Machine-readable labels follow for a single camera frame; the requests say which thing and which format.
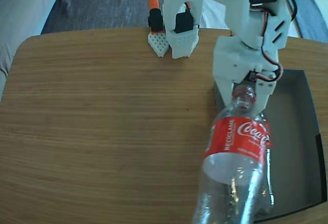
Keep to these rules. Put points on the grey cardboard box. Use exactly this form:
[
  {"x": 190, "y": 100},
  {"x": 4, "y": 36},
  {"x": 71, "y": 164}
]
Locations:
[{"x": 294, "y": 131}]

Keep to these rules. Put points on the white cloth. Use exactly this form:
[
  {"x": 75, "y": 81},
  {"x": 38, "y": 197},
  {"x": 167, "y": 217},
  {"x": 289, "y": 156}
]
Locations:
[{"x": 215, "y": 16}]

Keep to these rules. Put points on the dark grey rug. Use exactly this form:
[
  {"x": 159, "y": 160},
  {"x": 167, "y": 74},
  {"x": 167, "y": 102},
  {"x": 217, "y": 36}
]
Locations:
[{"x": 102, "y": 3}]

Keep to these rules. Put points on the beige sofa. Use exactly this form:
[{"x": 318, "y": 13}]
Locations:
[{"x": 20, "y": 16}]

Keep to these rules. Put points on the clear bottle red label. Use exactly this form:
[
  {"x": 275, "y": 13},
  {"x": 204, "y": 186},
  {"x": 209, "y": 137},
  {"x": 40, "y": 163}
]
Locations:
[
  {"x": 269, "y": 172},
  {"x": 235, "y": 142}
]

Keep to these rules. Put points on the blue grey blanket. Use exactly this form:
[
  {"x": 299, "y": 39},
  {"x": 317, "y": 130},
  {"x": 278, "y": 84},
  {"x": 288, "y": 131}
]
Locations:
[{"x": 315, "y": 16}]

